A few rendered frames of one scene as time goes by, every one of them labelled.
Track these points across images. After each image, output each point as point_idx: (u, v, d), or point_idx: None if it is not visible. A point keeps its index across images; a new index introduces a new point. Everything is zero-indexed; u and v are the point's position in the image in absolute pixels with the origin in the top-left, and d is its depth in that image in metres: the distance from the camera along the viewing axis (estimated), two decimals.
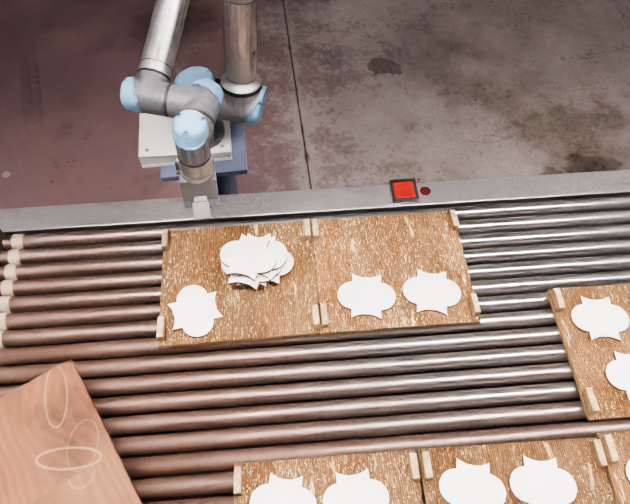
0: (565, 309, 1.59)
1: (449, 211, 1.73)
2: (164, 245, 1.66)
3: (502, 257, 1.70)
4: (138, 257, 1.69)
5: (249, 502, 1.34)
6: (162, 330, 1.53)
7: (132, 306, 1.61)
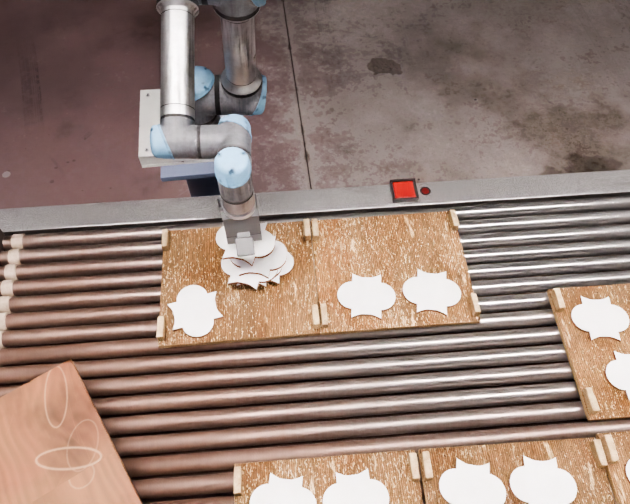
0: (565, 309, 1.59)
1: (449, 211, 1.73)
2: (164, 245, 1.66)
3: (502, 257, 1.70)
4: (138, 257, 1.69)
5: (249, 502, 1.34)
6: (162, 330, 1.53)
7: (132, 306, 1.61)
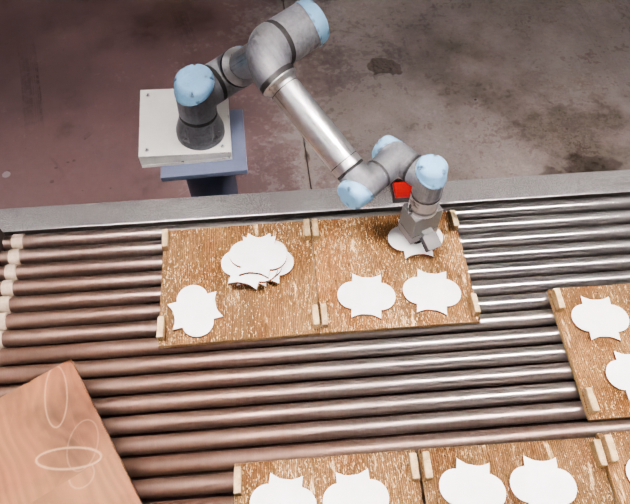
0: (565, 309, 1.59)
1: (449, 211, 1.73)
2: (164, 245, 1.66)
3: (502, 257, 1.70)
4: (138, 257, 1.69)
5: (249, 502, 1.34)
6: (162, 330, 1.53)
7: (132, 306, 1.61)
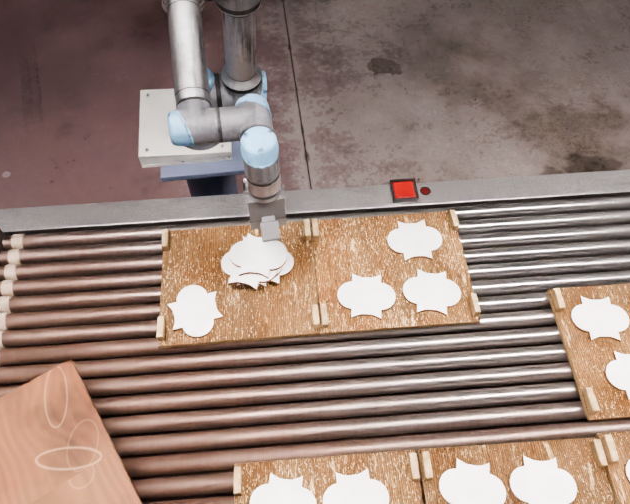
0: (565, 309, 1.59)
1: (449, 211, 1.73)
2: (164, 245, 1.66)
3: (502, 257, 1.70)
4: (138, 257, 1.69)
5: (249, 502, 1.34)
6: (162, 330, 1.53)
7: (132, 306, 1.61)
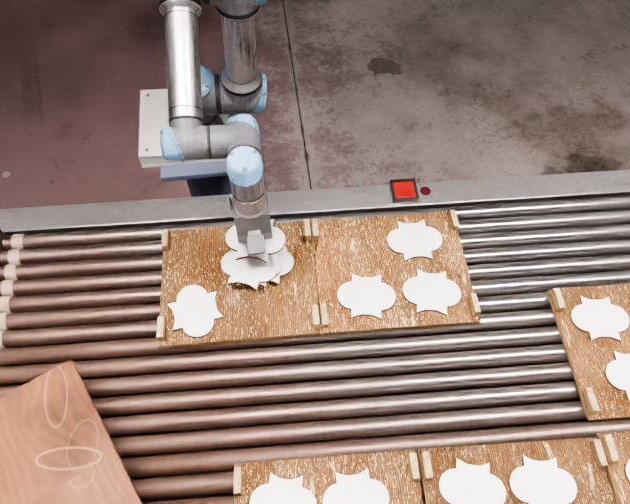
0: (565, 309, 1.59)
1: (449, 211, 1.73)
2: (164, 245, 1.66)
3: (502, 257, 1.70)
4: (138, 257, 1.69)
5: (249, 502, 1.34)
6: (162, 330, 1.53)
7: (132, 306, 1.61)
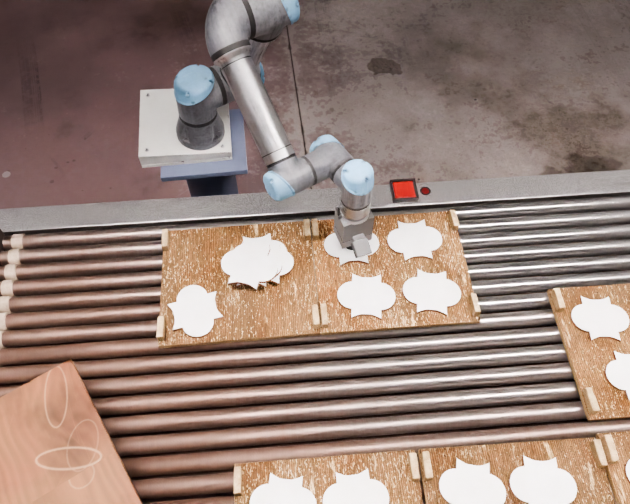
0: (565, 309, 1.59)
1: (449, 211, 1.73)
2: (164, 245, 1.66)
3: (502, 257, 1.70)
4: (138, 257, 1.69)
5: (249, 502, 1.34)
6: (162, 330, 1.53)
7: (132, 306, 1.61)
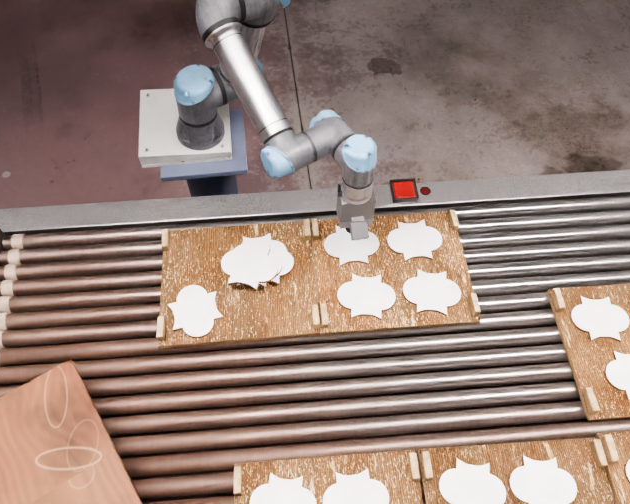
0: (565, 309, 1.59)
1: (449, 211, 1.73)
2: (164, 245, 1.66)
3: (502, 257, 1.70)
4: (138, 257, 1.69)
5: (249, 502, 1.34)
6: (162, 330, 1.53)
7: (132, 306, 1.61)
